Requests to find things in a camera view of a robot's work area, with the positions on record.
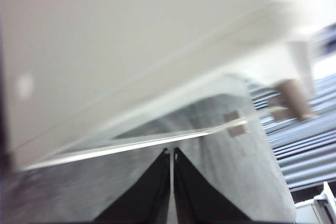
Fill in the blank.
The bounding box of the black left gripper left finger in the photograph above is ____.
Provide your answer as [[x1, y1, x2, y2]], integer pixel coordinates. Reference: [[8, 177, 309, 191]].
[[93, 147, 171, 224]]

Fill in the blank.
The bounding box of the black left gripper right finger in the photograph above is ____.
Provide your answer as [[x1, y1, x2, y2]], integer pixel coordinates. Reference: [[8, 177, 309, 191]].
[[172, 147, 250, 224]]

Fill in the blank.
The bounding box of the glass oven door beige handle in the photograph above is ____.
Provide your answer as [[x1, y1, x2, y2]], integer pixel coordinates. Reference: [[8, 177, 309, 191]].
[[23, 73, 318, 224]]

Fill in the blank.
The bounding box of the white Toshiba toaster oven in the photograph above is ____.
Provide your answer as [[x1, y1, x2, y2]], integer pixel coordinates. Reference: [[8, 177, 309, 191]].
[[0, 0, 313, 172]]

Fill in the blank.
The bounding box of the grey striped background panel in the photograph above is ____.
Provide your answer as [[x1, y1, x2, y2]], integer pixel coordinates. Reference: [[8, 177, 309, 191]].
[[246, 73, 336, 190]]

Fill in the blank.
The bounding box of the white frame structure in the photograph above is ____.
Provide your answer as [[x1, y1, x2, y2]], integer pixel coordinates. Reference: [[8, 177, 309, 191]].
[[293, 180, 336, 224]]

